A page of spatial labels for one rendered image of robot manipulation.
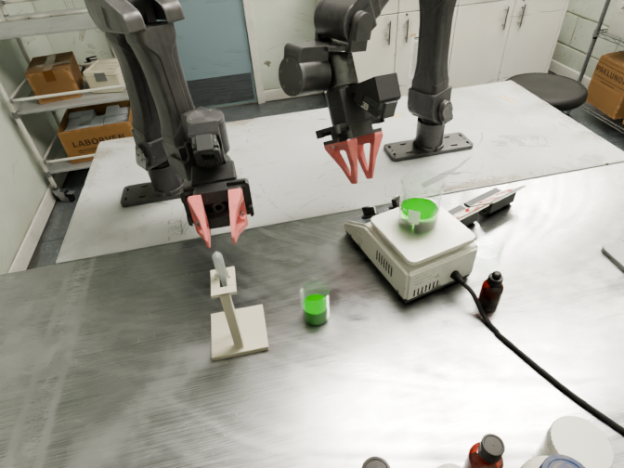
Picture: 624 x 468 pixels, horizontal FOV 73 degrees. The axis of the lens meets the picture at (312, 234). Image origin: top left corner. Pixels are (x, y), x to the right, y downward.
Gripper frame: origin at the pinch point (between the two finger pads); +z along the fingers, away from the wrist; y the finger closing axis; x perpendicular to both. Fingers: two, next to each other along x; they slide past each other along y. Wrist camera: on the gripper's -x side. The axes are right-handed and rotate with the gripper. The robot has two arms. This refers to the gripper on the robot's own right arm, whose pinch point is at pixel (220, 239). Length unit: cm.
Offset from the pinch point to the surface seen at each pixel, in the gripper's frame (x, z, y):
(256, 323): 12.8, 5.6, 2.7
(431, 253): 4.5, 5.7, 29.0
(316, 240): 13.7, -11.2, 15.4
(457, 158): 14, -30, 52
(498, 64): 79, -233, 196
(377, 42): 53, -233, 103
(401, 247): 4.6, 3.3, 25.5
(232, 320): 6.4, 9.3, 0.0
